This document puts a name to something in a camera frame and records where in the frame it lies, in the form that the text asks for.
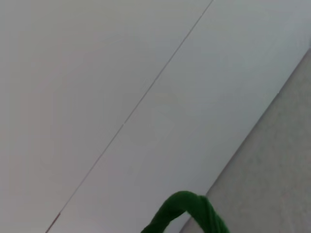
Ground cream canvas handbag green handles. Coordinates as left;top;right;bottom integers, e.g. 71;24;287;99
140;190;230;233

